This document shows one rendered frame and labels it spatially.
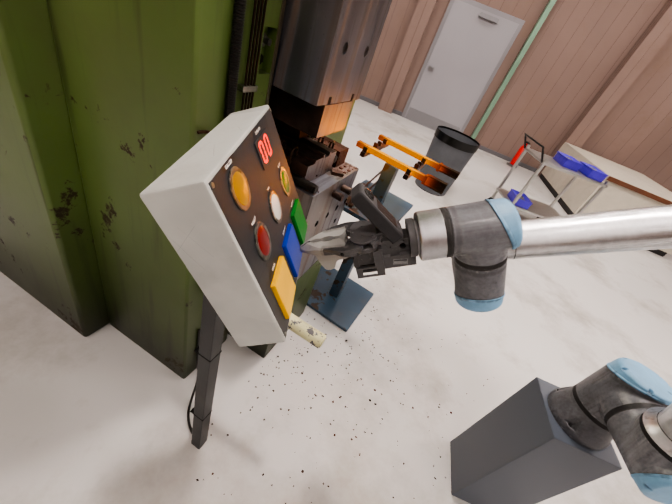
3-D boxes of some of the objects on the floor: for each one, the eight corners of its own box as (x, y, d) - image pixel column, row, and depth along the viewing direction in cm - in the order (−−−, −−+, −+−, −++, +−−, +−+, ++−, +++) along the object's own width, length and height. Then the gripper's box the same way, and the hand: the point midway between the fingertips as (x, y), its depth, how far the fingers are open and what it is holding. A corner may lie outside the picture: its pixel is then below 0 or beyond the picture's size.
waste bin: (408, 172, 418) (433, 121, 378) (444, 184, 425) (472, 136, 384) (413, 190, 376) (442, 134, 336) (453, 203, 383) (486, 150, 343)
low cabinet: (612, 207, 641) (644, 174, 597) (669, 261, 480) (719, 221, 436) (538, 176, 648) (564, 141, 604) (570, 219, 487) (609, 176, 442)
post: (207, 440, 119) (245, 197, 55) (199, 450, 115) (229, 205, 52) (199, 433, 119) (227, 187, 56) (190, 443, 116) (210, 194, 52)
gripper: (420, 273, 56) (306, 289, 59) (412, 244, 63) (311, 259, 67) (418, 235, 51) (293, 254, 54) (409, 207, 58) (300, 225, 61)
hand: (305, 244), depth 59 cm, fingers closed
